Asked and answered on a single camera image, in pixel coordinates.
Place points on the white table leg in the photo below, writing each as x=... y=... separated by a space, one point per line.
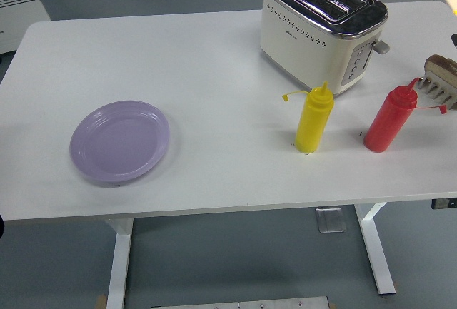
x=375 y=252
x=119 y=269

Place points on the yellow squeeze bottle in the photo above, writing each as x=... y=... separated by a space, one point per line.
x=314 y=123

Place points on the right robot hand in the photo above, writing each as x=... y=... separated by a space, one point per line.
x=454 y=40

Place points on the black table control box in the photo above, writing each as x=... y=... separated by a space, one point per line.
x=444 y=203

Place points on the purple round plate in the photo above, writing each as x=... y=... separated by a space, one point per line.
x=119 y=143

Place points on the slice of bread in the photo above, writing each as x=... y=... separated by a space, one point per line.
x=442 y=66

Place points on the small metal floor plate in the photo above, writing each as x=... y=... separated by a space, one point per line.
x=330 y=220

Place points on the long metal base plate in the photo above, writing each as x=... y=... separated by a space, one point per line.
x=239 y=303

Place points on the metal toast rack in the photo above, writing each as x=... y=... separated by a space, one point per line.
x=441 y=95

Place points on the white slatted heater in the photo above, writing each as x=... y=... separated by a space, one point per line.
x=18 y=13

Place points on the cream and chrome toaster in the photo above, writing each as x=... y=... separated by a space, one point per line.
x=296 y=48

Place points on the red squeeze bottle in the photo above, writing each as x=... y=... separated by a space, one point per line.
x=387 y=123

